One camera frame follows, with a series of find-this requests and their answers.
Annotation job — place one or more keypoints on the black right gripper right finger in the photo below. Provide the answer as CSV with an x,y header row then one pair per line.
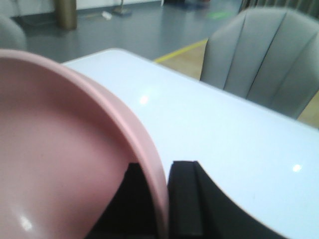
x,y
198,209

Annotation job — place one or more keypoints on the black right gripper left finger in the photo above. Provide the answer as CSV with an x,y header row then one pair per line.
x,y
130,214

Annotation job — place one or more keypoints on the pink plastic bowl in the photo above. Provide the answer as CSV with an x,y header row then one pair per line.
x,y
66,143

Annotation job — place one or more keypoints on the grey upholstered chair left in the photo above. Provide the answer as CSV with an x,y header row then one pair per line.
x,y
267,55

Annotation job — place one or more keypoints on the grey chair far left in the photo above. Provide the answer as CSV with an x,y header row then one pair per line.
x,y
12,35

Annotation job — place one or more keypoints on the brass stanchion post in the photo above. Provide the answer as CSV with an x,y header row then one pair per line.
x,y
66,15

